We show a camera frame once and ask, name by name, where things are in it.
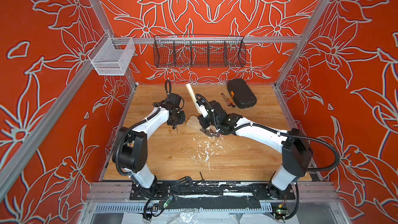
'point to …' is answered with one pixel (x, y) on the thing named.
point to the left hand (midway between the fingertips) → (182, 119)
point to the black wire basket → (192, 51)
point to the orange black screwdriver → (231, 102)
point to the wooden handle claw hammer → (188, 85)
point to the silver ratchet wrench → (226, 99)
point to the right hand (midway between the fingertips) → (198, 113)
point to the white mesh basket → (112, 56)
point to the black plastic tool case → (242, 94)
